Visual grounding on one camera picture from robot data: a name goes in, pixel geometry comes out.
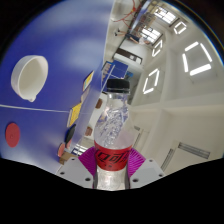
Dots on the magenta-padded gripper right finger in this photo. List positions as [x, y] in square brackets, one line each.
[136, 162]

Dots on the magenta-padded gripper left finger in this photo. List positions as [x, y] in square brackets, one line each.
[87, 161]

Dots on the clear bottle with red label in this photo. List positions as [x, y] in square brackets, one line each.
[111, 156]

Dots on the tall black-framed window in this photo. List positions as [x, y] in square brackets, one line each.
[80, 149]

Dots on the red table tennis paddle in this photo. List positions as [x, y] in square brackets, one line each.
[61, 149]
[68, 143]

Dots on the brown chair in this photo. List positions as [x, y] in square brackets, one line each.
[99, 103]
[88, 131]

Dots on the ceiling air conditioner unit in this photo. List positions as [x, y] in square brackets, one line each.
[193, 150]

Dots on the thin grey booklet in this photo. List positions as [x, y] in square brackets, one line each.
[85, 95]

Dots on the flat round red coaster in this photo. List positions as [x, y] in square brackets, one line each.
[12, 135]

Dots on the blue and yellow book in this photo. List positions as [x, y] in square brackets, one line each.
[88, 80]

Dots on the white mug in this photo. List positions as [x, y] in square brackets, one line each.
[28, 76]

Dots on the dark door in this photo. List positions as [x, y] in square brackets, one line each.
[128, 55]

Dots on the ceiling lights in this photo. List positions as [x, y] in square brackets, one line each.
[200, 69]

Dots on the blue table with red legs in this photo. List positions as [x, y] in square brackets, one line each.
[124, 16]

